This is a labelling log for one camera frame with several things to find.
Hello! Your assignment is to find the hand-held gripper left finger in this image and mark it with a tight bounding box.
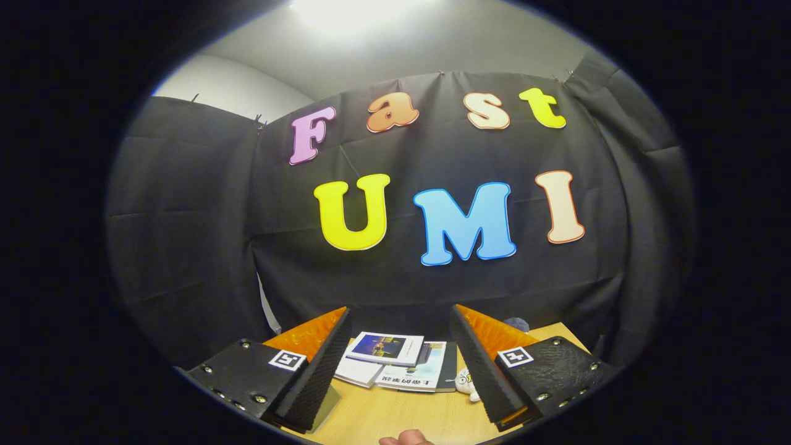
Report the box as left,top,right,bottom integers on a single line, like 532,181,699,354
185,306,353,433

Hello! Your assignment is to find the white duck plush toy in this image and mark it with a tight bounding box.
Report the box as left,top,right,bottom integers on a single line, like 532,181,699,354
455,367,481,403

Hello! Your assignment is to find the pale landscape cover book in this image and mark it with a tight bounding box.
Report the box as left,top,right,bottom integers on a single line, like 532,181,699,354
374,341,447,393

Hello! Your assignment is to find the black backdrop cloth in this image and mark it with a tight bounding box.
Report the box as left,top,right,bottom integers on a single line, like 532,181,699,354
105,49,699,371

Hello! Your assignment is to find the dark notebook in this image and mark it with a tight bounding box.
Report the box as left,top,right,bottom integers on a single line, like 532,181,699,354
434,342,459,394

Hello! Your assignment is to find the beige fabric storage box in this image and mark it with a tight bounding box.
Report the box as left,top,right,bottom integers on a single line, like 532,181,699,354
307,386,342,434

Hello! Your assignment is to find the book with blue picture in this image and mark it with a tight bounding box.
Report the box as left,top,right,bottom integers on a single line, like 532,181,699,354
345,332,425,367

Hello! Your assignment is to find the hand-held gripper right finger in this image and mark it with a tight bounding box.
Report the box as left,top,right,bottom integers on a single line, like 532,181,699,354
449,304,615,432

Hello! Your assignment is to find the white text cover book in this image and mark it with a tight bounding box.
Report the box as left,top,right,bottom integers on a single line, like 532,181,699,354
334,355,385,389

